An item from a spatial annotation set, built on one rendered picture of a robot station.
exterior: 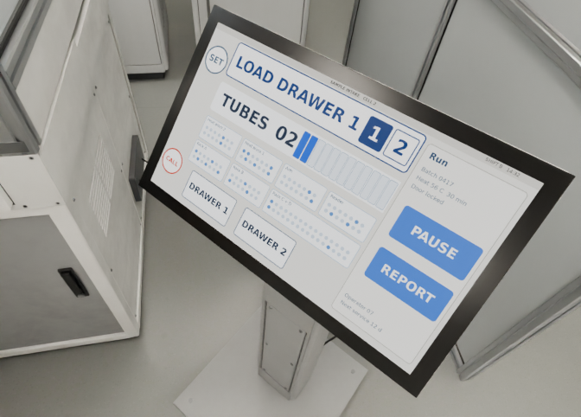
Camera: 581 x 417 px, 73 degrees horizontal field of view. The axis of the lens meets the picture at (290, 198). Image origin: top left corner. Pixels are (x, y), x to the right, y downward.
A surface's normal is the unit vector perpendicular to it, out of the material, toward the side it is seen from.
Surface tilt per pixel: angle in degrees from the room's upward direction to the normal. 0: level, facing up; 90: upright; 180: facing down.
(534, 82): 90
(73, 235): 90
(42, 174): 90
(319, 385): 5
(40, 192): 90
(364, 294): 50
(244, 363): 5
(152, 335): 0
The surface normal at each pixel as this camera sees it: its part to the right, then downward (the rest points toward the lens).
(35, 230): 0.19, 0.76
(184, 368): 0.08, -0.64
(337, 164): -0.42, 0.03
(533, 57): -0.99, 0.05
